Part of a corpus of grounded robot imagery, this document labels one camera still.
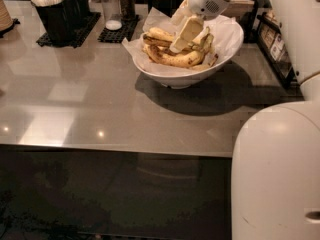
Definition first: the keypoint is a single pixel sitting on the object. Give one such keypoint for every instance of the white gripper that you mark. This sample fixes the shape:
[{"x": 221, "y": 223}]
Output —
[{"x": 204, "y": 1}]

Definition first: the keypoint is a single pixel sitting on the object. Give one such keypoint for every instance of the spotted yellow banana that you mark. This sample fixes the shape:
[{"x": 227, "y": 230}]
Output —
[
  {"x": 188, "y": 60},
  {"x": 159, "y": 37}
]

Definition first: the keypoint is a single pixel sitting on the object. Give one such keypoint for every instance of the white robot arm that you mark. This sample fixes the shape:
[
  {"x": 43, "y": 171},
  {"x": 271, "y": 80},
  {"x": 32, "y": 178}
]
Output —
[{"x": 275, "y": 175}]

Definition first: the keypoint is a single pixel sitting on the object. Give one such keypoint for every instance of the middle yellow banana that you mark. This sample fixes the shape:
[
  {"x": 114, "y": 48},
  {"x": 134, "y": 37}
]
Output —
[{"x": 192, "y": 58}]

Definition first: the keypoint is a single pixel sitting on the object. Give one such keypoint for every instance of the white paper bowl liner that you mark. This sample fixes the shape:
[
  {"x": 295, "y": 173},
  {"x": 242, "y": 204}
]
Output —
[{"x": 157, "y": 19}]

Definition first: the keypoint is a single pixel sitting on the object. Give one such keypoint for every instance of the small banana at rim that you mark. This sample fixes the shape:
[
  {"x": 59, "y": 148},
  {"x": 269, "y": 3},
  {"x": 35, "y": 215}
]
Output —
[{"x": 208, "y": 62}]

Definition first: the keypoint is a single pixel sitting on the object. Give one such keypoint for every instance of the white ceramic bowl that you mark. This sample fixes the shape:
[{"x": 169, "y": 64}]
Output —
[{"x": 228, "y": 38}]

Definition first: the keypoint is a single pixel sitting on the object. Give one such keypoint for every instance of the black stirrer holder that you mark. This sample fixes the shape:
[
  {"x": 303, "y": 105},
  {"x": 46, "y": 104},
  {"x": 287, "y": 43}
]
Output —
[{"x": 163, "y": 2}]

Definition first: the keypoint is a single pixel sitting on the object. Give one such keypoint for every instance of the brown napkin stack holder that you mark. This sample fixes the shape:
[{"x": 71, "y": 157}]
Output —
[{"x": 244, "y": 12}]

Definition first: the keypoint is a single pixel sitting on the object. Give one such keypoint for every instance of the glass pepper shaker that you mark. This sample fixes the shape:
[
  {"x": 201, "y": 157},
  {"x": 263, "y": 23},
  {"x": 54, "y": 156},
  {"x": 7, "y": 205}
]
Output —
[{"x": 127, "y": 8}]

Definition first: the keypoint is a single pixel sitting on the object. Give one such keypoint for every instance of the glass salt shaker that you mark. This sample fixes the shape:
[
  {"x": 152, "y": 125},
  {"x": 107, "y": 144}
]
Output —
[{"x": 111, "y": 13}]

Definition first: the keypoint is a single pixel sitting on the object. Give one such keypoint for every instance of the black rubber mat left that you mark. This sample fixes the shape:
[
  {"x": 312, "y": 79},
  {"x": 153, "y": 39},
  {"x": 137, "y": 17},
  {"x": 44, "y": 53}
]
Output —
[{"x": 80, "y": 33}]

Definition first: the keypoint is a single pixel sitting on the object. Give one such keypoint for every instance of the black cutlery holder back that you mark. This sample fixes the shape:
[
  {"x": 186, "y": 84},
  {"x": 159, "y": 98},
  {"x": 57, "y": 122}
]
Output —
[{"x": 77, "y": 11}]

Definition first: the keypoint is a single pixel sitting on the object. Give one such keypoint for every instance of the black cutlery holder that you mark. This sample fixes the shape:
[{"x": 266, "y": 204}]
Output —
[
  {"x": 77, "y": 11},
  {"x": 56, "y": 24}
]

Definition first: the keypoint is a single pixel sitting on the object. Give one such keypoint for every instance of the black cutlery holder front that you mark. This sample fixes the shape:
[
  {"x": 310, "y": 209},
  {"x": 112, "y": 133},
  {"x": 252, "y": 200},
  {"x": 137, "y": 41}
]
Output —
[{"x": 56, "y": 24}]

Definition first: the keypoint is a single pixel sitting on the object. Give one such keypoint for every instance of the stack of paper cups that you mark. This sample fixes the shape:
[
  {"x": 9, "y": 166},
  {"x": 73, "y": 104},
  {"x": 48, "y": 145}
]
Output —
[{"x": 5, "y": 19}]

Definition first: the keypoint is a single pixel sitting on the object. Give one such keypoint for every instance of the black wire condiment rack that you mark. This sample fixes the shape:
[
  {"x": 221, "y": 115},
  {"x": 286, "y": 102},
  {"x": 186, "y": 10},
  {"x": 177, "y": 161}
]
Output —
[{"x": 272, "y": 45}]

